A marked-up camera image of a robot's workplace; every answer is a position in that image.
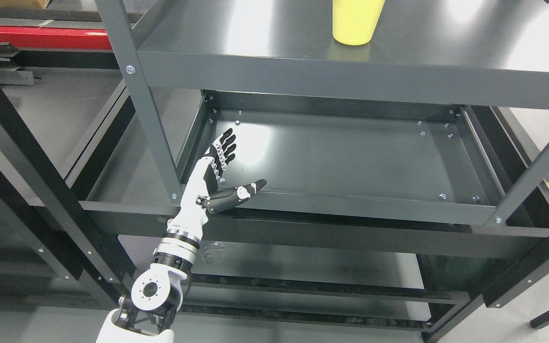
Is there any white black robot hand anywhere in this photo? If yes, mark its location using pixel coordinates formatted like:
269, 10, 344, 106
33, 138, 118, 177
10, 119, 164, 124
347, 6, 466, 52
166, 129, 267, 240

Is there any yellow plastic cup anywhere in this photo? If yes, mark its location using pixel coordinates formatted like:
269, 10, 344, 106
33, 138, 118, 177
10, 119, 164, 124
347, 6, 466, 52
333, 0, 385, 46

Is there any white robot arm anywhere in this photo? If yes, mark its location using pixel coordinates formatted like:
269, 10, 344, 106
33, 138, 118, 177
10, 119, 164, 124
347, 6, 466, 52
96, 228, 203, 343

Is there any dark grey metal shelf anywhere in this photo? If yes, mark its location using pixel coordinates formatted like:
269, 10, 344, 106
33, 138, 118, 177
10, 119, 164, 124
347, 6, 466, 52
96, 0, 549, 307

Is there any black metal rack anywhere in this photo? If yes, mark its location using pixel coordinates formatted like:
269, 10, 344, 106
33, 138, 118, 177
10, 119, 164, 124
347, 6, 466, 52
0, 87, 134, 307

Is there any red metal beam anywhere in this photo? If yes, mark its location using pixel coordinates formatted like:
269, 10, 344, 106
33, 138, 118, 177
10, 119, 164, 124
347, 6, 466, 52
0, 26, 112, 50

